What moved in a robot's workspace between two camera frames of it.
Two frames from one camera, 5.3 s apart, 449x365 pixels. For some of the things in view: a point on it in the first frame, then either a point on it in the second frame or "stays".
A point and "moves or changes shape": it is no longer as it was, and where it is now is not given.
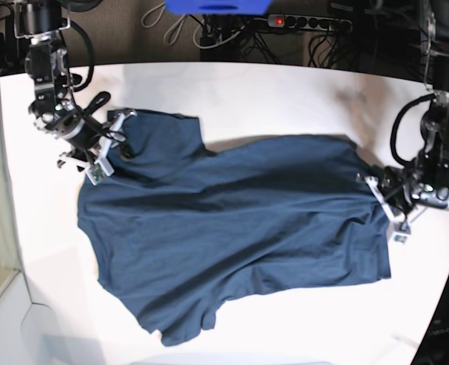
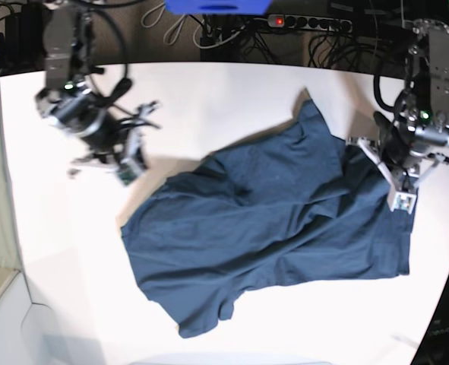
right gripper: x=396 y=185 → x=400 y=140
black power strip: x=306 y=21 stays
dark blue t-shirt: x=181 y=233 moves or changes shape
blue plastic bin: x=219 y=7 stays
